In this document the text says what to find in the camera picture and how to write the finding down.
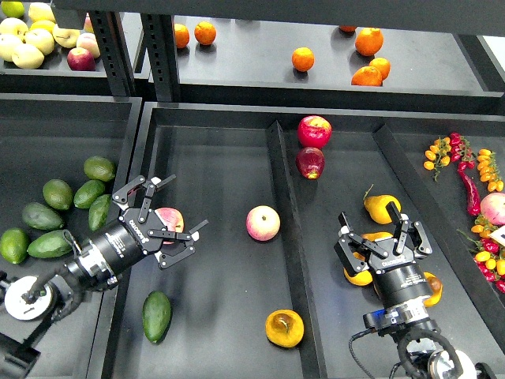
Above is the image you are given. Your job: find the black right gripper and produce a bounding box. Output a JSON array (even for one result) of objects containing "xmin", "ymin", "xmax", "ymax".
[{"xmin": 334, "ymin": 201, "xmax": 433, "ymax": 307}]

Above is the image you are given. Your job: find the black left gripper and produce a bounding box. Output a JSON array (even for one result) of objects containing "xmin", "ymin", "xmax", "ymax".
[{"xmin": 93, "ymin": 174, "xmax": 208, "ymax": 276}]

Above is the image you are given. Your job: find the dark green avocado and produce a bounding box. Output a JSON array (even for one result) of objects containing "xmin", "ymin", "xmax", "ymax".
[{"xmin": 142, "ymin": 291, "xmax": 172, "ymax": 343}]

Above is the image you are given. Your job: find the yellow pear stem up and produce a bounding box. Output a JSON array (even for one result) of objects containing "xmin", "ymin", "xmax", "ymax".
[{"xmin": 265, "ymin": 310, "xmax": 305, "ymax": 348}]

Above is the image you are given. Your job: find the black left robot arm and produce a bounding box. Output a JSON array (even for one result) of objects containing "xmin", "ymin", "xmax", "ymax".
[{"xmin": 1, "ymin": 175, "xmax": 208, "ymax": 378}]

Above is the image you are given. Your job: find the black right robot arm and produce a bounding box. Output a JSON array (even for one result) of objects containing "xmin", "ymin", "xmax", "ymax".
[{"xmin": 334, "ymin": 202, "xmax": 495, "ymax": 378}]

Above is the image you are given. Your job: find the yellow pear upper pile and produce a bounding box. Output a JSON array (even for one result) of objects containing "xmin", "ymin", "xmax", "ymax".
[{"xmin": 361, "ymin": 231, "xmax": 393, "ymax": 242}]

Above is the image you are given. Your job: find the yellow pear with stem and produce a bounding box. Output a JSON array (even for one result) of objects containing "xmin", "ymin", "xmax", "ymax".
[{"xmin": 363, "ymin": 184, "xmax": 402, "ymax": 225}]

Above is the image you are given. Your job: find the yellow pear left pile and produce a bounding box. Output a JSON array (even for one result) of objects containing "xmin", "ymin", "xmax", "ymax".
[{"xmin": 343, "ymin": 268, "xmax": 372, "ymax": 287}]

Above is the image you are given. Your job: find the green avocado by tray edge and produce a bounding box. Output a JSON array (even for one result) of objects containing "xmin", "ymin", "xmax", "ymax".
[{"xmin": 88, "ymin": 194, "xmax": 111, "ymax": 231}]

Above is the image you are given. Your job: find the yellow pear right pile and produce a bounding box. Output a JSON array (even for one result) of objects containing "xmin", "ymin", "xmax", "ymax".
[{"xmin": 424, "ymin": 272, "xmax": 443, "ymax": 308}]

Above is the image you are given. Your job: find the green avocado slanted middle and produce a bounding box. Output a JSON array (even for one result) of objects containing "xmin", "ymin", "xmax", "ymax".
[{"xmin": 73, "ymin": 179, "xmax": 106, "ymax": 209}]

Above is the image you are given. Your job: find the green avocado top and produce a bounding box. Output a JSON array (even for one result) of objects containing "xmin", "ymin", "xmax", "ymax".
[{"xmin": 84, "ymin": 156, "xmax": 116, "ymax": 182}]

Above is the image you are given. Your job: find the green avocado round left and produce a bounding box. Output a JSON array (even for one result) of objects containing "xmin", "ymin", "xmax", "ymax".
[{"xmin": 43, "ymin": 178, "xmax": 73, "ymax": 211}]

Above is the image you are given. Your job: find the dark avocado lower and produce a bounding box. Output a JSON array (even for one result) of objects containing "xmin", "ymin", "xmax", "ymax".
[{"xmin": 27, "ymin": 230, "xmax": 73, "ymax": 259}]

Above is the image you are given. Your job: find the dark avocado left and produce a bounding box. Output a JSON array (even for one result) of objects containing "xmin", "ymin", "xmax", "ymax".
[{"xmin": 21, "ymin": 202, "xmax": 65, "ymax": 231}]

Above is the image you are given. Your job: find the bright green lime avocado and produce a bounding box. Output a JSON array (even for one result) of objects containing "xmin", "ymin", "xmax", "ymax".
[{"xmin": 1, "ymin": 228, "xmax": 30, "ymax": 265}]

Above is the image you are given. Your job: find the pink apple left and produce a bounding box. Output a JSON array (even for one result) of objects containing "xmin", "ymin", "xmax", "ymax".
[{"xmin": 155, "ymin": 207, "xmax": 185, "ymax": 233}]

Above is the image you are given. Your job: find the pink apple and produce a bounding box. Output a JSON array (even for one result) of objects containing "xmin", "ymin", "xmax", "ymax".
[
  {"xmin": 155, "ymin": 207, "xmax": 185, "ymax": 233},
  {"xmin": 246, "ymin": 205, "xmax": 280, "ymax": 242}
]

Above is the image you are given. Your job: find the red chili pepper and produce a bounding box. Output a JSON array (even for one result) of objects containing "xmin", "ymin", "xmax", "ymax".
[{"xmin": 458, "ymin": 161, "xmax": 481, "ymax": 216}]

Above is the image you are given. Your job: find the orange cherry tomato bunch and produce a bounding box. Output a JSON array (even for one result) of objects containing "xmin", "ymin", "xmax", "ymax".
[{"xmin": 423, "ymin": 137, "xmax": 451, "ymax": 182}]

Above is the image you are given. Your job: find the mixed cherry tomato bunch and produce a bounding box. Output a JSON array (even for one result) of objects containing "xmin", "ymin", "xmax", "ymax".
[{"xmin": 458, "ymin": 214, "xmax": 504, "ymax": 294}]

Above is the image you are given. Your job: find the dark red apple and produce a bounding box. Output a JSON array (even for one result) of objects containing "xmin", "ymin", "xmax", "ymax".
[{"xmin": 295, "ymin": 147, "xmax": 325, "ymax": 180}]

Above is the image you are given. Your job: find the pink apple centre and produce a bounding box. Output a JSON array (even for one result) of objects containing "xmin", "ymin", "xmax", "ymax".
[{"xmin": 246, "ymin": 205, "xmax": 280, "ymax": 242}]

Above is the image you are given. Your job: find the pink peach right edge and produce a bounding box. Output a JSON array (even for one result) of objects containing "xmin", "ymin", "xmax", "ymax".
[{"xmin": 481, "ymin": 193, "xmax": 505, "ymax": 226}]

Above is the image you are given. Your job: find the white label card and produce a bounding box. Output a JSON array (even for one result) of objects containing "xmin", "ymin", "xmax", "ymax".
[{"xmin": 489, "ymin": 225, "xmax": 505, "ymax": 246}]

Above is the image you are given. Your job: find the red cherry tomato bunch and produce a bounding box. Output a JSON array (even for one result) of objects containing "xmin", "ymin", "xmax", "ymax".
[{"xmin": 449, "ymin": 133, "xmax": 475, "ymax": 171}]

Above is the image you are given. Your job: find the black centre tray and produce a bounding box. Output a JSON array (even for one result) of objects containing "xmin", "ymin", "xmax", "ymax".
[{"xmin": 87, "ymin": 103, "xmax": 504, "ymax": 378}]

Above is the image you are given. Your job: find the black tray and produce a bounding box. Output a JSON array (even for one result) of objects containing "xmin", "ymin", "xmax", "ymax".
[
  {"xmin": 87, "ymin": 103, "xmax": 504, "ymax": 378},
  {"xmin": 1, "ymin": 94, "xmax": 141, "ymax": 378}
]

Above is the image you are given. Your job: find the yellow cherry tomato bunch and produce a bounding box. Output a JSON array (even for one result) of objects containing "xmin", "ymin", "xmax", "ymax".
[{"xmin": 477, "ymin": 148, "xmax": 504, "ymax": 192}]

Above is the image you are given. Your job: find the bright red apple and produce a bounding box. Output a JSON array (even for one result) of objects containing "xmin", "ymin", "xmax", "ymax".
[{"xmin": 297, "ymin": 115, "xmax": 332, "ymax": 149}]

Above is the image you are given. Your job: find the black left tray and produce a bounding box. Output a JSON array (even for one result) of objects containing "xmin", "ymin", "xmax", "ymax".
[{"xmin": 1, "ymin": 94, "xmax": 141, "ymax": 378}]

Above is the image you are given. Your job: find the orange front right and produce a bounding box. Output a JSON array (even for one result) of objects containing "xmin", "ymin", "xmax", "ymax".
[{"xmin": 351, "ymin": 66, "xmax": 383, "ymax": 87}]

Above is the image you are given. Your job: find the black left upper shelf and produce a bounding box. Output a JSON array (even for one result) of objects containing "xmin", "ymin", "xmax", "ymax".
[{"xmin": 0, "ymin": 9, "xmax": 137, "ymax": 98}]

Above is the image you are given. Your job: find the red apple on shelf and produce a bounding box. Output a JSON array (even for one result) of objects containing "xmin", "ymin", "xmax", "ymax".
[{"xmin": 67, "ymin": 47, "xmax": 95, "ymax": 71}]

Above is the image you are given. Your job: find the peach on shelf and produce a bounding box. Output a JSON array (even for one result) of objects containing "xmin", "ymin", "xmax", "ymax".
[{"xmin": 76, "ymin": 32, "xmax": 100, "ymax": 59}]

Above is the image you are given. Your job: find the orange cut by post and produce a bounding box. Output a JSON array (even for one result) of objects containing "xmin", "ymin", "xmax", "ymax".
[{"xmin": 174, "ymin": 23, "xmax": 190, "ymax": 49}]

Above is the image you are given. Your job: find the black perforated post right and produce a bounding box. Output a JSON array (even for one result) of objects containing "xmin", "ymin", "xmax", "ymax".
[{"xmin": 140, "ymin": 13, "xmax": 181, "ymax": 103}]

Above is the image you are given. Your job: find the black perforated post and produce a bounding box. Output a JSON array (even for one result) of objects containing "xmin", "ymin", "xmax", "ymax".
[
  {"xmin": 140, "ymin": 13, "xmax": 181, "ymax": 103},
  {"xmin": 88, "ymin": 10, "xmax": 134, "ymax": 97}
]

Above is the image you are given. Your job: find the black perforated post left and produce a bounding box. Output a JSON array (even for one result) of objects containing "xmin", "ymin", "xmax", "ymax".
[{"xmin": 88, "ymin": 10, "xmax": 134, "ymax": 97}]

